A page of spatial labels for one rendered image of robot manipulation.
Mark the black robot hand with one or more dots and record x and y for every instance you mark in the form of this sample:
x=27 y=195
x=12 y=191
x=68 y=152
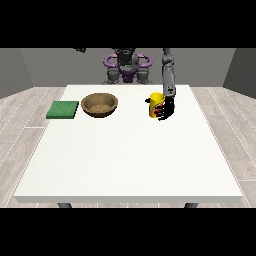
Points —
x=168 y=108

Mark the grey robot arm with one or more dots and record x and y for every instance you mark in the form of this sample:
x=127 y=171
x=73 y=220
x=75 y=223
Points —
x=168 y=76

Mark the brown wooden bowl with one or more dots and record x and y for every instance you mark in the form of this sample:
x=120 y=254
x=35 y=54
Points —
x=99 y=104

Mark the green square pad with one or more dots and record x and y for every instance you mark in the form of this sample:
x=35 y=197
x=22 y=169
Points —
x=62 y=109

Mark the grey robot trunk purple rings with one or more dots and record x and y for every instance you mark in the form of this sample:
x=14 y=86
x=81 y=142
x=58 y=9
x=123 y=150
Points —
x=126 y=68

